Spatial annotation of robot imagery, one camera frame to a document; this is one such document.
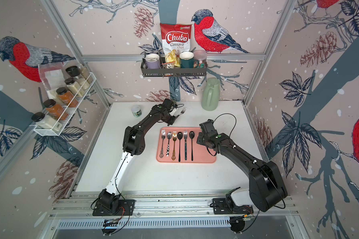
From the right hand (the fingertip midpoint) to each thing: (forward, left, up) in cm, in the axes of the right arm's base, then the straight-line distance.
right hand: (201, 136), depth 88 cm
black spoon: (+6, +14, -10) cm, 18 cm away
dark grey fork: (+29, +12, -9) cm, 33 cm away
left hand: (+21, +18, -8) cm, 29 cm away
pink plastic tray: (0, +14, -11) cm, 18 cm away
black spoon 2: (+7, +5, -10) cm, 13 cm away
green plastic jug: (+29, -7, +9) cm, 31 cm away
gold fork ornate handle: (+7, +17, -9) cm, 21 cm away
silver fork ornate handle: (+6, +25, -10) cm, 28 cm away
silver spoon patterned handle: (+6, +21, -7) cm, 23 cm away
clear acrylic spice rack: (+24, +68, +25) cm, 76 cm away
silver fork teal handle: (+8, +10, -9) cm, 16 cm away
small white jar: (+25, +48, -5) cm, 54 cm away
